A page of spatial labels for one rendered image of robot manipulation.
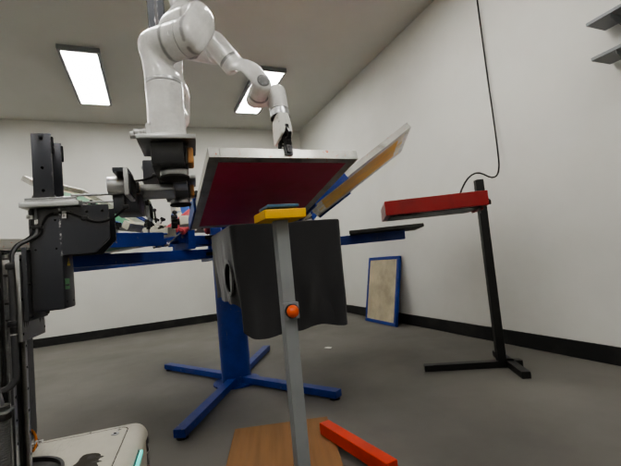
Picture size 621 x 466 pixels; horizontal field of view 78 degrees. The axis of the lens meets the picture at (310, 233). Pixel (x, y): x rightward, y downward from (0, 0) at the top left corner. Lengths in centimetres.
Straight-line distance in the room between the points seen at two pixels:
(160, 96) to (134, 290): 507
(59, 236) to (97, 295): 481
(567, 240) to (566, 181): 38
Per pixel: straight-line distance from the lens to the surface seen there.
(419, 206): 244
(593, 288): 296
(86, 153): 632
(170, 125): 108
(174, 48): 115
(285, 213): 114
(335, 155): 154
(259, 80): 152
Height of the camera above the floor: 80
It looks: 4 degrees up
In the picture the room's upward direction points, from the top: 6 degrees counter-clockwise
